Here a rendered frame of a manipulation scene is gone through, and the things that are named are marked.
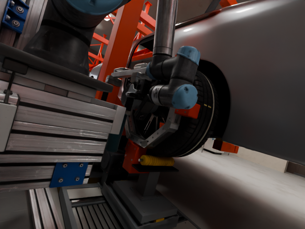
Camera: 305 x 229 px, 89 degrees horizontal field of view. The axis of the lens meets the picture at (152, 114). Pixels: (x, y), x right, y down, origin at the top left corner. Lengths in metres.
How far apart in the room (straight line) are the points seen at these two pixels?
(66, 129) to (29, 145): 0.08
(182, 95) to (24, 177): 0.45
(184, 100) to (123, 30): 1.16
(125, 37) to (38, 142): 1.22
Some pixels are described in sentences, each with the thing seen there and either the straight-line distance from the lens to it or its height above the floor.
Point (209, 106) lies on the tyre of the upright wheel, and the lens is 0.92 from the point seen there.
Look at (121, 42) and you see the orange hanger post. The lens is 1.48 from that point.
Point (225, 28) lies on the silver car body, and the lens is 1.36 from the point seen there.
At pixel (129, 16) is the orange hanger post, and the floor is 1.55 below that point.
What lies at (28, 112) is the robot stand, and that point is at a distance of 0.42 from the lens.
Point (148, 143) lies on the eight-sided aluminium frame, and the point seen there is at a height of 0.62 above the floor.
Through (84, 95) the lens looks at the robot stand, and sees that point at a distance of 0.45.
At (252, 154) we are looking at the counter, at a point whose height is 0.34.
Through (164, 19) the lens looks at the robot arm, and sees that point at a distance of 0.64.
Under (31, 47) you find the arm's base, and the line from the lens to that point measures 0.45.
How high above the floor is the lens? 0.77
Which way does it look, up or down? 1 degrees up
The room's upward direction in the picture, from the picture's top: 16 degrees clockwise
